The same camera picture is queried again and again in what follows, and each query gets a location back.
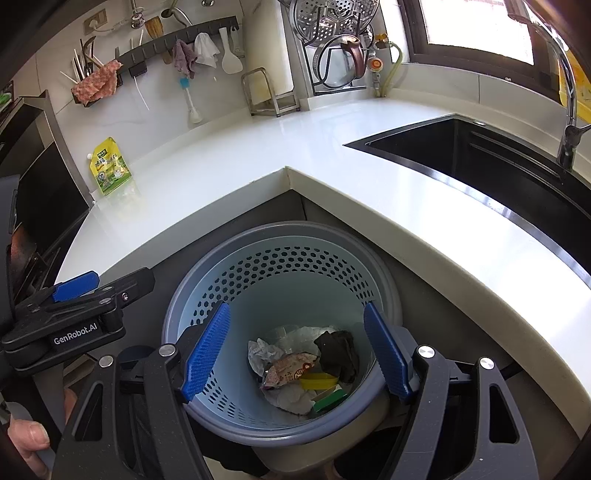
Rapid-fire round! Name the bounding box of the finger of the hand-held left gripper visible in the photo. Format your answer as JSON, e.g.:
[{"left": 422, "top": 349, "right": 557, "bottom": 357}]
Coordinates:
[
  {"left": 16, "top": 271, "right": 100, "bottom": 315},
  {"left": 92, "top": 267, "right": 155, "bottom": 309}
]

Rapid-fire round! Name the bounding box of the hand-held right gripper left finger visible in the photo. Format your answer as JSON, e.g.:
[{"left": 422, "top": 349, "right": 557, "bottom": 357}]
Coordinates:
[{"left": 51, "top": 302, "right": 232, "bottom": 480}]

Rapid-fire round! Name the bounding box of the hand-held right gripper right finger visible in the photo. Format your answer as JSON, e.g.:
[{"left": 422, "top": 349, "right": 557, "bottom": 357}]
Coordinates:
[{"left": 363, "top": 301, "right": 541, "bottom": 480}]

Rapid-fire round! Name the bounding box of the black cloth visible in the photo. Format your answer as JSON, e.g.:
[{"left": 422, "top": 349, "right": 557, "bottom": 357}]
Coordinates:
[{"left": 314, "top": 330, "right": 360, "bottom": 384}]

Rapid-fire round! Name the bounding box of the white tissue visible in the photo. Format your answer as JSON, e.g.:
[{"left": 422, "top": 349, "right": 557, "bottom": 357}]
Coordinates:
[{"left": 248, "top": 338, "right": 284, "bottom": 377}]

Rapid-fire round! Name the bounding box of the yellow plastic lid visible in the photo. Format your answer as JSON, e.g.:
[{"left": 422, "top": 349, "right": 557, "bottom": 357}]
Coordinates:
[{"left": 300, "top": 373, "right": 340, "bottom": 391}]

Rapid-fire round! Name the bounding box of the white green carton box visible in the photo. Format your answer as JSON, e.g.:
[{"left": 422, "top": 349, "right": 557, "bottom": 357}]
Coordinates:
[{"left": 311, "top": 388, "right": 349, "bottom": 414}]

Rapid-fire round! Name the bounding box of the red white snack wrapper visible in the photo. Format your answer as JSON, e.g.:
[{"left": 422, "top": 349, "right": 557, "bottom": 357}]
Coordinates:
[{"left": 263, "top": 353, "right": 321, "bottom": 386}]

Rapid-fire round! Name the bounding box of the clear plastic bag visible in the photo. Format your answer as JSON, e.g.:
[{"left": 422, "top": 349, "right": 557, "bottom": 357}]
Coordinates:
[{"left": 277, "top": 325, "right": 333, "bottom": 352}]

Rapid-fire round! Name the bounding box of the grey blue perforated wastebasket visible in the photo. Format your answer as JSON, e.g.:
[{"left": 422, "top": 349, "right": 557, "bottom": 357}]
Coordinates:
[{"left": 161, "top": 222, "right": 404, "bottom": 448}]

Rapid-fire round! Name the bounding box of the white plastic bag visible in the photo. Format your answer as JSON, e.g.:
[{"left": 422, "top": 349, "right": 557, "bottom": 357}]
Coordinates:
[{"left": 265, "top": 385, "right": 315, "bottom": 414}]

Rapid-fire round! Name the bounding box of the person's left hand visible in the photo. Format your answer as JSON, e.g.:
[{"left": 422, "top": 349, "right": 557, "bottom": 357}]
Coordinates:
[{"left": 7, "top": 387, "right": 78, "bottom": 480}]

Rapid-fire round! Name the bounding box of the black stove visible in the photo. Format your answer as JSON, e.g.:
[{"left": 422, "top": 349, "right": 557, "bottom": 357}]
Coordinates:
[{"left": 9, "top": 222, "right": 63, "bottom": 296}]

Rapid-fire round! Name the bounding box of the wok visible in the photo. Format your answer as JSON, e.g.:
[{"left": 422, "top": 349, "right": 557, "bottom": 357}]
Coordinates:
[{"left": 9, "top": 226, "right": 40, "bottom": 278}]

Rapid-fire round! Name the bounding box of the yellow spout pouch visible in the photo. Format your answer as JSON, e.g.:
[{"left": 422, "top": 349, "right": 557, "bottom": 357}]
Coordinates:
[{"left": 87, "top": 137, "right": 132, "bottom": 195}]

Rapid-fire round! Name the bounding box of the blue white bottle brush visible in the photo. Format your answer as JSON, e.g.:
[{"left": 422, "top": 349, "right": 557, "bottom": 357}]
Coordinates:
[{"left": 180, "top": 78, "right": 203, "bottom": 124}]

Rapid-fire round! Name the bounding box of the white zip tie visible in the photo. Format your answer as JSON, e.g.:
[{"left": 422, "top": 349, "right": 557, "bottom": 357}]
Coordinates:
[{"left": 134, "top": 76, "right": 151, "bottom": 112}]

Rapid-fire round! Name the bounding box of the pink cloth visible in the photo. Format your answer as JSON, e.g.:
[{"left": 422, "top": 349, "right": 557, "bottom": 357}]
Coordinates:
[{"left": 71, "top": 60, "right": 123, "bottom": 104}]

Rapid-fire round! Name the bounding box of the black sink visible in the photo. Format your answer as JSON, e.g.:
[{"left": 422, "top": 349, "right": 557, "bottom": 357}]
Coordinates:
[{"left": 344, "top": 115, "right": 591, "bottom": 287}]

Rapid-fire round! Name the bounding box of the bundle of chopsticks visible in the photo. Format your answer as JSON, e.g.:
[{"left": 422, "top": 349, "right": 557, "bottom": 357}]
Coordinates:
[{"left": 60, "top": 37, "right": 121, "bottom": 88}]

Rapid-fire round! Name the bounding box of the grey purple cloth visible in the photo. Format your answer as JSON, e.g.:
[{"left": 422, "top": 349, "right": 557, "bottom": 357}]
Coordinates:
[{"left": 173, "top": 39, "right": 198, "bottom": 79}]

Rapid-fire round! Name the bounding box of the metal cutting board stand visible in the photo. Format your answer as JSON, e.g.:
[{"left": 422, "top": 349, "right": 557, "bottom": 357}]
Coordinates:
[{"left": 241, "top": 68, "right": 300, "bottom": 117}]

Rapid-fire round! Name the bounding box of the white rice paddle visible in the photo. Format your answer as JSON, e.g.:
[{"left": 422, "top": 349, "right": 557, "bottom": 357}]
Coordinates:
[{"left": 218, "top": 27, "right": 244, "bottom": 75}]

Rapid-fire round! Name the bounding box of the white cloth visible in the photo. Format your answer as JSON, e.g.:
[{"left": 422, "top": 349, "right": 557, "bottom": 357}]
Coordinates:
[{"left": 194, "top": 32, "right": 221, "bottom": 68}]

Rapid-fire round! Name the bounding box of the gas valve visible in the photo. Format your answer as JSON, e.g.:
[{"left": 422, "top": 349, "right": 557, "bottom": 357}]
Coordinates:
[{"left": 367, "top": 34, "right": 386, "bottom": 93}]

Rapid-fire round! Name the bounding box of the white cutting board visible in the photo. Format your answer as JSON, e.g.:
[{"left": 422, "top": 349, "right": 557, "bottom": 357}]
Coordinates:
[{"left": 240, "top": 0, "right": 296, "bottom": 97}]

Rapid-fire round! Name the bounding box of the glass pot lid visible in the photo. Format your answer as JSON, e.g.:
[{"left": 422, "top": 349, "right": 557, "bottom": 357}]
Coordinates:
[{"left": 314, "top": 34, "right": 370, "bottom": 88}]

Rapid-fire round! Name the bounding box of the chrome faucet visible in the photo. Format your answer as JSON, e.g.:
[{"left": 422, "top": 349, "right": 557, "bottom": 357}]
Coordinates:
[{"left": 508, "top": 14, "right": 591, "bottom": 171}]

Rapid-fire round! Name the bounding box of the yellow bottle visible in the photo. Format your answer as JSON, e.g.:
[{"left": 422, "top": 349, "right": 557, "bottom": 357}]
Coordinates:
[{"left": 558, "top": 51, "right": 591, "bottom": 125}]

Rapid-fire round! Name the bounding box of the metal steamer basket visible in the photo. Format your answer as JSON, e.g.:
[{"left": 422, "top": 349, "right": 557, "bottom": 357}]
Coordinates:
[{"left": 295, "top": 0, "right": 379, "bottom": 38}]

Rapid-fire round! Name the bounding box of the window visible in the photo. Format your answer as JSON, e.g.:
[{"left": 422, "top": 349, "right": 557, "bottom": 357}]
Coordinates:
[{"left": 402, "top": 0, "right": 555, "bottom": 70}]

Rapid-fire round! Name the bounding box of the dark grey wall rack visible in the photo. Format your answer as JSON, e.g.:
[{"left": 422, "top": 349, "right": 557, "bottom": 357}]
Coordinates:
[{"left": 74, "top": 16, "right": 238, "bottom": 107}]

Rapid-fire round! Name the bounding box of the white wall socket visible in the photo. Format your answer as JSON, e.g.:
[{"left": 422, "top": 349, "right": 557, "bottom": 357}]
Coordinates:
[{"left": 83, "top": 10, "right": 108, "bottom": 33}]

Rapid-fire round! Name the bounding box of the black wire rack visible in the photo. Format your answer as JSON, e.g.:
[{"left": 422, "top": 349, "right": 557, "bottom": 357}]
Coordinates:
[{"left": 288, "top": 0, "right": 402, "bottom": 97}]

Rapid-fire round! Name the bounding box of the yellowish gas hose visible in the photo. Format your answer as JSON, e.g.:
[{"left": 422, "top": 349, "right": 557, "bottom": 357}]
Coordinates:
[{"left": 376, "top": 41, "right": 403, "bottom": 97}]

